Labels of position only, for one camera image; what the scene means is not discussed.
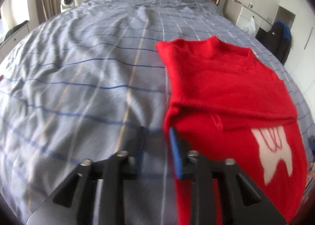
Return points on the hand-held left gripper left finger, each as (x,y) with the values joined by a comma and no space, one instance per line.
(140,151)

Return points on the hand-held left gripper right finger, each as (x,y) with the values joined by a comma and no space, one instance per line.
(176,156)

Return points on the red knit sweater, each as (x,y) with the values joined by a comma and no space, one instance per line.
(221,84)

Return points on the bed with blue checked sheet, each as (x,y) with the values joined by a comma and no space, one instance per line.
(86,67)

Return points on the white plastic bag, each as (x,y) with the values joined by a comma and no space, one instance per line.
(249,26)

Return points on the black and blue jacket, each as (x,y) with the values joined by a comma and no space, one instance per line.
(275,40)

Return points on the white bedside cabinet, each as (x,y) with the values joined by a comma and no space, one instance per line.
(236,11)

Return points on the white desk fan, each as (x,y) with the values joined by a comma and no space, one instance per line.
(67,2)

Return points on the white window seat cabinet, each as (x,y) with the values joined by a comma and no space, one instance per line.
(13,40)

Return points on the clear plastic bottle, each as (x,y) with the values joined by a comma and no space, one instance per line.
(251,4)

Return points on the dark clothing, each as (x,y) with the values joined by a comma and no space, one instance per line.
(16,29)

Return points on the white wardrobe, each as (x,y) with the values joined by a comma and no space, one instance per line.
(302,30)

